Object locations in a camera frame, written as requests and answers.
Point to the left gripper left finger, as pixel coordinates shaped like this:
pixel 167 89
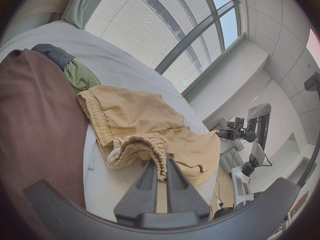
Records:
pixel 140 199

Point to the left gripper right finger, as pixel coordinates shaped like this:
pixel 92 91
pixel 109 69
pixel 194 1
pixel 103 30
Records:
pixel 185 199

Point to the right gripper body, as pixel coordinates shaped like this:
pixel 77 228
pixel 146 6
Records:
pixel 228 134

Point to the tan shorts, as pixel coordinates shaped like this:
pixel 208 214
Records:
pixel 140 119

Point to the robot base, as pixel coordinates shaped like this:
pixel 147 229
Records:
pixel 240 181

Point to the bed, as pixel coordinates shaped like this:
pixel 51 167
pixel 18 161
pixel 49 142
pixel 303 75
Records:
pixel 125 66

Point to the window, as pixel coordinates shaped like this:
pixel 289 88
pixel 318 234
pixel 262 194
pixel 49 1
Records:
pixel 150 34

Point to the brown shorts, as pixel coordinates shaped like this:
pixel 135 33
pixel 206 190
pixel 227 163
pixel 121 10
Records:
pixel 37 121

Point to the green garment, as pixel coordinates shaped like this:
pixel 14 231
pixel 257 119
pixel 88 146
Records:
pixel 80 76

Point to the black garment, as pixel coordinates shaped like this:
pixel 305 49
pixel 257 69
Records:
pixel 52 52

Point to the grey-green curtain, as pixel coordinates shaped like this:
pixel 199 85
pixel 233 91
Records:
pixel 82 11

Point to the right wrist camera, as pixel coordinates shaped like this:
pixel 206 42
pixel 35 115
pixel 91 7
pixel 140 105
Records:
pixel 230 124

